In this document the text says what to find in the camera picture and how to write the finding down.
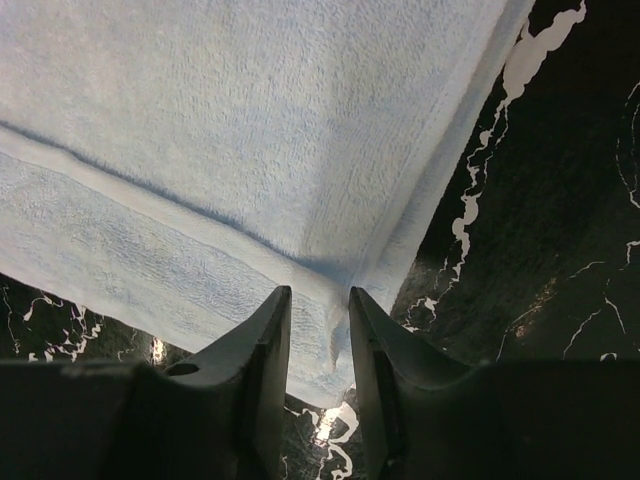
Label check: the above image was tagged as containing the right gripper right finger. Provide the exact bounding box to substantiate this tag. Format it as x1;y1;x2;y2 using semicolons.
349;287;639;479

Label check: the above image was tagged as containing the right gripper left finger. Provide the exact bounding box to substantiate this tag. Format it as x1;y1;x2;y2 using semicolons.
1;286;292;479

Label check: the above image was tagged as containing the light blue towel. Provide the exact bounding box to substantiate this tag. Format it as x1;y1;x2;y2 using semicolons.
1;1;532;408

